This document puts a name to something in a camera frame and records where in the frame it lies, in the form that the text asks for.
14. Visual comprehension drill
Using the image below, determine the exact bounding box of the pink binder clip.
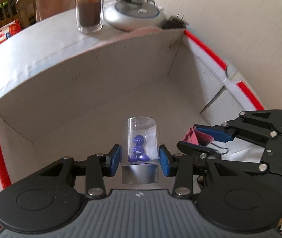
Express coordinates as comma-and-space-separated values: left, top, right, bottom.
184, 126, 230, 155

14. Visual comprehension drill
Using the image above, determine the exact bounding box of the red cardboard box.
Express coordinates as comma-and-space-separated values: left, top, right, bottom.
0, 28, 264, 187

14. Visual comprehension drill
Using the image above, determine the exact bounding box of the black power adapter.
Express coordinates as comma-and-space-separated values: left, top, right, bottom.
163, 16, 188, 30

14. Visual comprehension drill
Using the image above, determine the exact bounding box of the grey desk lamp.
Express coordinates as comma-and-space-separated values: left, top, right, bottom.
103, 0, 166, 32

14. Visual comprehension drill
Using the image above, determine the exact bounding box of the glass jar with brown liquid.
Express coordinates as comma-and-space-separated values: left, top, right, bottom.
75, 0, 104, 35

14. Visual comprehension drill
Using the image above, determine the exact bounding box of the wooden chair with pink towel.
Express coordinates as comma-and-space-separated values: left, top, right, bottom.
15, 0, 76, 29

